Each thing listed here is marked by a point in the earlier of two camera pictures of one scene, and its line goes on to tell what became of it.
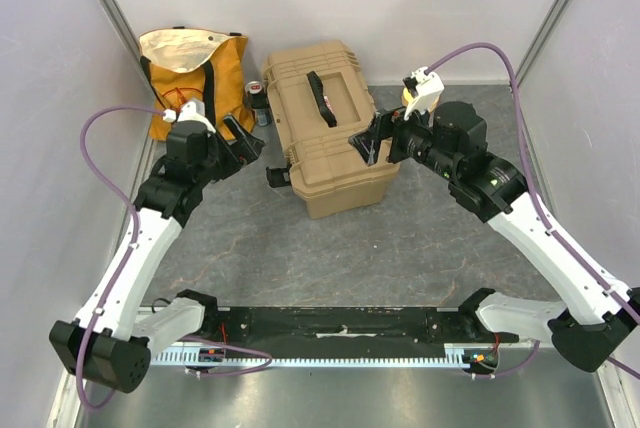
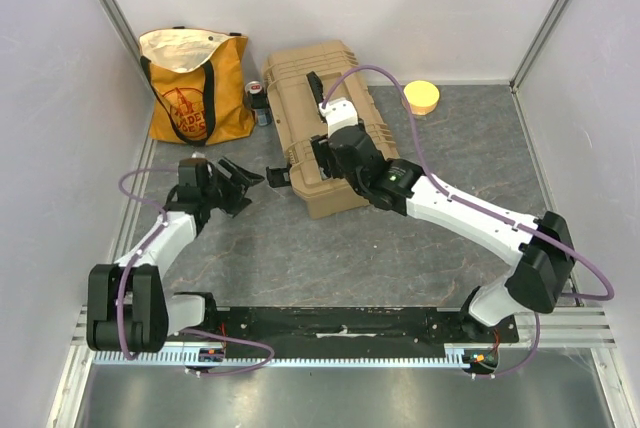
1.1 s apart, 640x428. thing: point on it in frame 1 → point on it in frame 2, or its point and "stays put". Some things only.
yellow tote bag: x=184 y=64 stays put
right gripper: x=388 y=133 → x=320 y=149
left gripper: x=240 y=153 → x=237 y=190
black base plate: x=349 y=326 stays put
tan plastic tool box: x=319 y=98 stays put
